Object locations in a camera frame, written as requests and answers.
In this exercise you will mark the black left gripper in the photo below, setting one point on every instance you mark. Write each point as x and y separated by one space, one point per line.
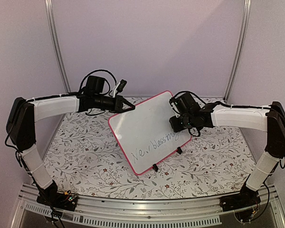
118 105

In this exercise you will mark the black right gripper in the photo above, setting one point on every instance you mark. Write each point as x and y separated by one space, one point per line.
176 127

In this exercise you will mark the pink framed whiteboard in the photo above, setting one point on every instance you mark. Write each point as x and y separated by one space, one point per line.
145 135

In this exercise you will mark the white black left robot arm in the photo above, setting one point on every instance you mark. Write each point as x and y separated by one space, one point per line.
25 114

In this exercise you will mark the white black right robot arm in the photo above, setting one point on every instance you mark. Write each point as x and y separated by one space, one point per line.
266 118

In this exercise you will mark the black whiteboard foot clip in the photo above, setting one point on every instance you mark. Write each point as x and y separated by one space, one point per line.
155 168
179 150

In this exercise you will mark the floral patterned table mat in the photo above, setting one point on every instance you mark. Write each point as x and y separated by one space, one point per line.
84 157

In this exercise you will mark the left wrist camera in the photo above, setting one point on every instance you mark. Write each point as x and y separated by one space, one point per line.
118 88

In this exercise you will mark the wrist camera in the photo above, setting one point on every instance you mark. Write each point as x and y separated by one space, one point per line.
118 88
173 103

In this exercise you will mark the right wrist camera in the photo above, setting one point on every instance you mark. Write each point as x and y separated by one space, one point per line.
173 103

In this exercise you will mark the aluminium front rail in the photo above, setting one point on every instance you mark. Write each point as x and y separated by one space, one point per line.
96 212

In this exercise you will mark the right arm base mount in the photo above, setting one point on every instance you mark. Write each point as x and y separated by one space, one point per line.
245 198

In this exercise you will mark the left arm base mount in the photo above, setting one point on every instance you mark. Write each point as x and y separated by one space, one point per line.
60 200

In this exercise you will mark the left aluminium corner post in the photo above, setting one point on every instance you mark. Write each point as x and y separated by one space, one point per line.
55 42

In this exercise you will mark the aluminium corner post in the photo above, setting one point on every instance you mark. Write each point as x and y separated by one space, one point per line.
239 49
55 42

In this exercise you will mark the right aluminium corner post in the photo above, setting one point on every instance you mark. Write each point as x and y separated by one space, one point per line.
239 49

